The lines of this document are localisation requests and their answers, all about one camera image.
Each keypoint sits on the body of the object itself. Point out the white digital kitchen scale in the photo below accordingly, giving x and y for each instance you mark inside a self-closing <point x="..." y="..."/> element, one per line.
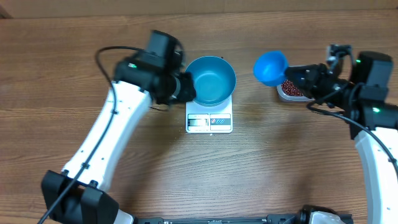
<point x="217" y="119"/>

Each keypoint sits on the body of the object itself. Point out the red adzuki beans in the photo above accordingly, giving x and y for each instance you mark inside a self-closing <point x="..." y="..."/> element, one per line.
<point x="289" y="89"/>

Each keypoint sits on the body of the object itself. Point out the blue plastic measuring scoop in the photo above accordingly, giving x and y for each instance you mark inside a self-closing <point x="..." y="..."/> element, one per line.
<point x="270" y="68"/>

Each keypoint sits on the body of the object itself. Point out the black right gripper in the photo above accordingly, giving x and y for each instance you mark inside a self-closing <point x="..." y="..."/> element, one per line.
<point x="314" y="74"/>

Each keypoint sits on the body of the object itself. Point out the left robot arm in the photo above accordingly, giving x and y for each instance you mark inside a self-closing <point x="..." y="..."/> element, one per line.
<point x="153" y="75"/>

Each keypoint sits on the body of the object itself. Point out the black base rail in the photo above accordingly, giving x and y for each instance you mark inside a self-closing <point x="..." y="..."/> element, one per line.
<point x="307" y="214"/>

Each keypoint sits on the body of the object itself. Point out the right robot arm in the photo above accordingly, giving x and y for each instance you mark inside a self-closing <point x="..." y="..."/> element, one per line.
<point x="360" y="102"/>

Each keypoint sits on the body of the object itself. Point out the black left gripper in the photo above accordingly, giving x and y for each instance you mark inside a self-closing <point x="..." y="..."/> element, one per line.
<point x="190" y="90"/>

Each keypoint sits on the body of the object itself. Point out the clear plastic bean container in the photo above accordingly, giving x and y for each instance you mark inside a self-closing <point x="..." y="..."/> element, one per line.
<point x="285" y="98"/>

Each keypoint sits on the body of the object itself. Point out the teal blue bowl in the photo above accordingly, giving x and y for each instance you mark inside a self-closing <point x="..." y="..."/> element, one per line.
<point x="214" y="80"/>

